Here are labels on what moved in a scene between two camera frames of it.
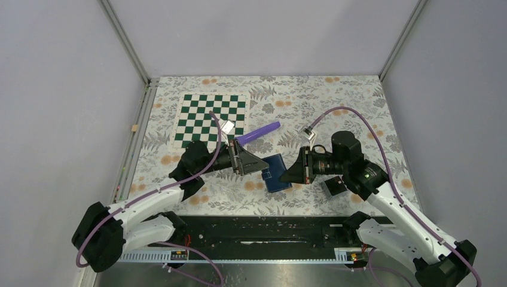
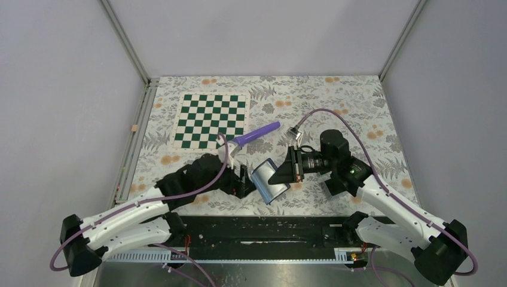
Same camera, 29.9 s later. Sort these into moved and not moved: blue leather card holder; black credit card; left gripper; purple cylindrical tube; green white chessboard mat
Moved: blue leather card holder; left gripper
Not moved: purple cylindrical tube; black credit card; green white chessboard mat
